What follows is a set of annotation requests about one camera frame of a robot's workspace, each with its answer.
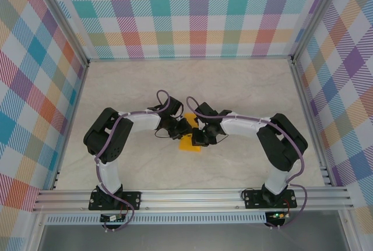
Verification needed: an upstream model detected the right gripper thin black cable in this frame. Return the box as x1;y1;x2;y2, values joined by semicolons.
214;134;230;146

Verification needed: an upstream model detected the orange paper sheet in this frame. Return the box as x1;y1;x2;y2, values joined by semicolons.
179;112;203;153

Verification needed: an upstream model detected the left gripper thin black cable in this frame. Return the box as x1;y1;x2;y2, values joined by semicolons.
153;128;173;140

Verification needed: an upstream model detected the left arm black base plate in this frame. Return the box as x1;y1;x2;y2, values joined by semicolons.
89;190;143;211

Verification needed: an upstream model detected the small slotted metal bracket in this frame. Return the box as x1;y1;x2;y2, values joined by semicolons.
319;165;332;187
52;169;62;190

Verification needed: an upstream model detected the gripper thin black cable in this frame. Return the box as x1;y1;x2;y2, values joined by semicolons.
153;128;173;140
214;134;230;146

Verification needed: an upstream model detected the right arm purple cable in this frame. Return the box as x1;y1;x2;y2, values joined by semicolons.
185;96;309;230

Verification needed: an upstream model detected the aluminium frame rail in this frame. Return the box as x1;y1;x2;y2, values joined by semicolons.
290;58;335;188
51;60;90;190

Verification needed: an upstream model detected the perforated metal cable tray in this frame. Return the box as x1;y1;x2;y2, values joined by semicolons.
45;214;268;225

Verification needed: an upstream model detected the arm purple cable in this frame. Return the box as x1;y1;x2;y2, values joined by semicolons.
185;96;309;230
93;89;173;233

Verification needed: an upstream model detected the wide slotted aluminium beam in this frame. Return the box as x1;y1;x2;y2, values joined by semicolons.
31;188;355;213

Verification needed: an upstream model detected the grey metal sheet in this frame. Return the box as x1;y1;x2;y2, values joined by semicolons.
37;224;350;251

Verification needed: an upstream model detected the aluminium frame post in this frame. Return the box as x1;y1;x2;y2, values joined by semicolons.
34;0;90;68
291;0;347;65

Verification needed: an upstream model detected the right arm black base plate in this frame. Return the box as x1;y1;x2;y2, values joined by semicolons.
244;189;298;210

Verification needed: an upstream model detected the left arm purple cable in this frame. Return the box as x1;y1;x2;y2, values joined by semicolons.
93;89;173;233

